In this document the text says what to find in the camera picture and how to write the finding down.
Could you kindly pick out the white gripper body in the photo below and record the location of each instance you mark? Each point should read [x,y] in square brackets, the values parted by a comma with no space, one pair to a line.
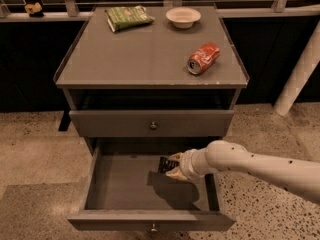
[187,164]

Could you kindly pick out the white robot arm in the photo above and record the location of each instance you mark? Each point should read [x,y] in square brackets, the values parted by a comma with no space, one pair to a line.
[298,177]

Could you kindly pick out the brass top drawer knob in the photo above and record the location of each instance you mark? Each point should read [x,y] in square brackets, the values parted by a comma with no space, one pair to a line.
[153,125]

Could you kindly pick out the brass drawer knob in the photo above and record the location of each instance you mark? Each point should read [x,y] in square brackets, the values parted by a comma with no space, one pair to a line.
[153,125]
[154,229]

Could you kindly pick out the open grey middle drawer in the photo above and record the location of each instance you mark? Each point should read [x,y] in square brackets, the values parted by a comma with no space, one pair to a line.
[125,192]

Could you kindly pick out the brass middle drawer knob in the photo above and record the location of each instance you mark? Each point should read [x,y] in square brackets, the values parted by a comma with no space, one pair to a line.
[154,229]

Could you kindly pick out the grey drawer cabinet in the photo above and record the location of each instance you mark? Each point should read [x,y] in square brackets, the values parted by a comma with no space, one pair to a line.
[145,68]

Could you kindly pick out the closed grey top drawer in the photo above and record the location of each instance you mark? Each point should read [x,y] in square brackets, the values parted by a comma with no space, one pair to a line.
[135,123]

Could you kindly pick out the red soda can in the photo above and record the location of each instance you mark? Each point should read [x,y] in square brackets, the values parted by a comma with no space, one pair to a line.
[203,58]

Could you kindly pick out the white bowl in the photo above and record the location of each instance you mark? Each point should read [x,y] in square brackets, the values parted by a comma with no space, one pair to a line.
[183,17]

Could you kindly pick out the green chip bag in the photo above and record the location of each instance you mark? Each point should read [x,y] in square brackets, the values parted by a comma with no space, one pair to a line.
[120,18]

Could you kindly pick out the small yellow black object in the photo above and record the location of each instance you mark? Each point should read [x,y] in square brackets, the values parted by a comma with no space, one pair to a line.
[34,9]

